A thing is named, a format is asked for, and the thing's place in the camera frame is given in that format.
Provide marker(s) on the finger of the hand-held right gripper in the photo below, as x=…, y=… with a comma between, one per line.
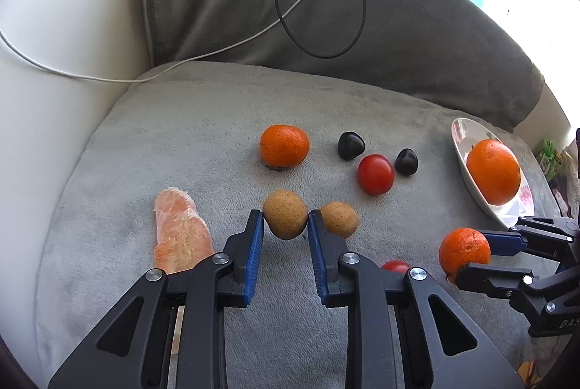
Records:
x=487, y=279
x=503, y=242

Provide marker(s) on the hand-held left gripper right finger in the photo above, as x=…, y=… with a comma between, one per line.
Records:
x=318, y=262

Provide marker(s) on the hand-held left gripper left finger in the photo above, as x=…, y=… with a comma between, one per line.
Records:
x=253, y=257

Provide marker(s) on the small tangerine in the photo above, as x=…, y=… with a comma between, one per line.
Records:
x=463, y=252
x=284, y=146

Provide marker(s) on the brown kiwi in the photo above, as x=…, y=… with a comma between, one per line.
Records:
x=342, y=219
x=285, y=214

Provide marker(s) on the red tomato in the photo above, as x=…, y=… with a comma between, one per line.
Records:
x=375, y=174
x=395, y=266

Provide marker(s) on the orange grapefruit slice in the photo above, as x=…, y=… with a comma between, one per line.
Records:
x=181, y=230

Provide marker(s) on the white oval plate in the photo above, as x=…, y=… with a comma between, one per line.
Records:
x=462, y=135

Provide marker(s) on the dark plum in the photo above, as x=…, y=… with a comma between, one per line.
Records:
x=405, y=161
x=350, y=146

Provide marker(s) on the large orange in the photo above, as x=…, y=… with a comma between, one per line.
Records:
x=493, y=171

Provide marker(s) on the green snack packet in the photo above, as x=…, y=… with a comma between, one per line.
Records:
x=549, y=158

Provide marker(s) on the light grey seat blanket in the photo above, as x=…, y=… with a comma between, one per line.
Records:
x=181, y=144

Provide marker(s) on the white sofa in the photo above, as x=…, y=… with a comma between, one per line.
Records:
x=54, y=135

